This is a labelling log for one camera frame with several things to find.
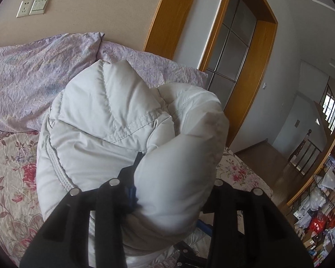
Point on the dark stair railing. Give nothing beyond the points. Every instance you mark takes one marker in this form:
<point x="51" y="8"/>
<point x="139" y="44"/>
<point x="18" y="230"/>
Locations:
<point x="304" y="153"/>

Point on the floral bed sheet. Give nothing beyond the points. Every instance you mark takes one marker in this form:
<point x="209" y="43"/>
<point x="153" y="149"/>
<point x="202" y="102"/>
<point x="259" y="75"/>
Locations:
<point x="11" y="178"/>

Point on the wooden door frame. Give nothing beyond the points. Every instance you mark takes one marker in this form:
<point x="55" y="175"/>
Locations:
<point x="265" y="61"/>

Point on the wall light switch panel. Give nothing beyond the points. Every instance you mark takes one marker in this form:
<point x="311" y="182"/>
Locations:
<point x="39" y="5"/>

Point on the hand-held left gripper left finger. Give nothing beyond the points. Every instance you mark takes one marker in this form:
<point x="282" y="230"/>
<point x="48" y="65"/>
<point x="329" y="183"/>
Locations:
<point x="132" y="196"/>

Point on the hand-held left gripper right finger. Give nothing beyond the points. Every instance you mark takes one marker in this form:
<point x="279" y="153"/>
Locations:
<point x="222" y="201"/>

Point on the wall power socket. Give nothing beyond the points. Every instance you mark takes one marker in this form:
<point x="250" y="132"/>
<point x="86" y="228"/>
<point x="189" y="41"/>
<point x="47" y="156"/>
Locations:
<point x="24" y="7"/>

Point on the window with grille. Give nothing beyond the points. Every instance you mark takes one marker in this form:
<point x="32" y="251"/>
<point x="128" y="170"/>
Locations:
<point x="331" y="111"/>

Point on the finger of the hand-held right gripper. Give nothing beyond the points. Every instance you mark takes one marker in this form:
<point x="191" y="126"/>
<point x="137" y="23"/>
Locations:
<point x="204" y="227"/>
<point x="190" y="258"/>

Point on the cluttered shelf of items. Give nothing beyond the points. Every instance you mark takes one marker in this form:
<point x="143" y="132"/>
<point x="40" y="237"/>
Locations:
<point x="321" y="209"/>

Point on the beige quilted down jacket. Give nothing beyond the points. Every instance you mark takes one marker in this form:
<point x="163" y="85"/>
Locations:
<point x="106" y="134"/>

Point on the large lilac floral pillow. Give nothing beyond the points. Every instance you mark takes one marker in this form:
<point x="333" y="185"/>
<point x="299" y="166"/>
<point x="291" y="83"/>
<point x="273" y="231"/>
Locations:
<point x="33" y="78"/>

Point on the wooden shelf rail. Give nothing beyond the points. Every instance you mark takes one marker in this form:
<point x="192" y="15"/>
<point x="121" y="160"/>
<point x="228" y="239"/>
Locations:
<point x="318" y="170"/>

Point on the frosted glass door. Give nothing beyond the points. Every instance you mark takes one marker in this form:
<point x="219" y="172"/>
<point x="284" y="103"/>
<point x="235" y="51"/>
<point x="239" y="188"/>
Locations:
<point x="229" y="50"/>

